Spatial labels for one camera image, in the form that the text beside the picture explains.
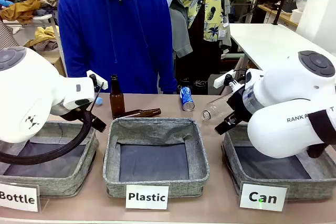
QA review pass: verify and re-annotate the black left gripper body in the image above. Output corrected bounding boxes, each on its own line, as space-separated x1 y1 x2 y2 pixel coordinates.
56 105 93 123

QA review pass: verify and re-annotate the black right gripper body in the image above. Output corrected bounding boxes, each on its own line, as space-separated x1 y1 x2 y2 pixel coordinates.
227 84 254 125

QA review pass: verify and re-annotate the blue Pocari Sweat can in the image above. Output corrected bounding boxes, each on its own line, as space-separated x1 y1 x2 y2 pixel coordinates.
179 84 195 112

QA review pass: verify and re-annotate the grey basket labelled Can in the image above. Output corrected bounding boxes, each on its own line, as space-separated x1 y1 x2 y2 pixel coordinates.
221 123 336 200

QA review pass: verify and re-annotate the grey basket labelled Plastic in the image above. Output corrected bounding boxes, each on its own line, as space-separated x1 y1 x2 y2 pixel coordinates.
103 117 211 199

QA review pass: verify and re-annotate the grey basket labelled Bottle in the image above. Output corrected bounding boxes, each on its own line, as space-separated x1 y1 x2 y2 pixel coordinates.
0 120 100 198

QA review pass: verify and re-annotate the white Can sign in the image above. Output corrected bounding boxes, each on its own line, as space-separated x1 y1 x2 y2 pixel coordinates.
238 183 289 212

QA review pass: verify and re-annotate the clear plastic bottle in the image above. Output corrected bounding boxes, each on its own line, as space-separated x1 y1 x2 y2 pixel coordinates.
201 93 237 122

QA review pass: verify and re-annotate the upright brown glass bottle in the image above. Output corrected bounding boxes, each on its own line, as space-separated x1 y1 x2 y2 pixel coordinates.
109 74 126 120

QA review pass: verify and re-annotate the lying brown glass bottle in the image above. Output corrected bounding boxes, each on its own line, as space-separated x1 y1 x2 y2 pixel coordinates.
113 108 162 120

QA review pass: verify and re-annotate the black white-printed fabric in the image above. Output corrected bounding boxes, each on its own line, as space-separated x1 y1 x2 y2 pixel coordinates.
181 77 208 89

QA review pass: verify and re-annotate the black hanging garment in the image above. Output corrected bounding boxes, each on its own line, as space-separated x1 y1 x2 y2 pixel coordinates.
174 6 226 88

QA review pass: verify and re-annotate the large white table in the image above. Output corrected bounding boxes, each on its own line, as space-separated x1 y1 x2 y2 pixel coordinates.
228 23 336 78

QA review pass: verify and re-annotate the yellow crumpled cloth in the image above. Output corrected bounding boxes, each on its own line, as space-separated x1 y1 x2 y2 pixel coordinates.
25 26 61 49

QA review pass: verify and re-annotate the white Plastic sign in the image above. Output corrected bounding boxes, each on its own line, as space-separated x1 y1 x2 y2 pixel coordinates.
125 184 170 210

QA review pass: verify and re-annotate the person in blue hoodie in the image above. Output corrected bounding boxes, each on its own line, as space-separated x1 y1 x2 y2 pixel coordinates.
58 0 178 95

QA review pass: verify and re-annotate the grey hanging shirt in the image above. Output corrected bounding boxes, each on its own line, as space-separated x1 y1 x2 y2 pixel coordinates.
169 0 194 59

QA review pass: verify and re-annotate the wooden side table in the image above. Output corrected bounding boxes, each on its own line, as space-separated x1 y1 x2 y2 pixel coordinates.
258 3 300 28

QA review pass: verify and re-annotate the white Bottle sign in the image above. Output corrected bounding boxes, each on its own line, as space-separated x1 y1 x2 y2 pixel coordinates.
0 182 40 213

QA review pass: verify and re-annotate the white clothes table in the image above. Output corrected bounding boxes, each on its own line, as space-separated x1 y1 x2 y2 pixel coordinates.
0 11 66 77

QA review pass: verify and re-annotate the dark grey bag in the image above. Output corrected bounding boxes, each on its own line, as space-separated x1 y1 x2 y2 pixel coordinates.
282 0 307 14

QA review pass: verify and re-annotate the mustard cloth pile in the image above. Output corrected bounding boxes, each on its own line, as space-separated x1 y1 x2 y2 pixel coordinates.
0 0 48 25

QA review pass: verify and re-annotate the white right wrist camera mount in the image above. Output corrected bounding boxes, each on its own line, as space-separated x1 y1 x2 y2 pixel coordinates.
213 69 236 89

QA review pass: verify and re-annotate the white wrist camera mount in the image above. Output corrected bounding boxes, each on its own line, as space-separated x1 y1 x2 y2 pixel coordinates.
213 69 236 89
86 70 109 90

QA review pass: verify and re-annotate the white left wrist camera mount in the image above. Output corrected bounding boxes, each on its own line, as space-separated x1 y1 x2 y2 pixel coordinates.
86 70 109 90

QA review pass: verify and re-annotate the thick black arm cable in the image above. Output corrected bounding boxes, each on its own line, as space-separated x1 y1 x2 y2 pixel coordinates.
0 81 105 166

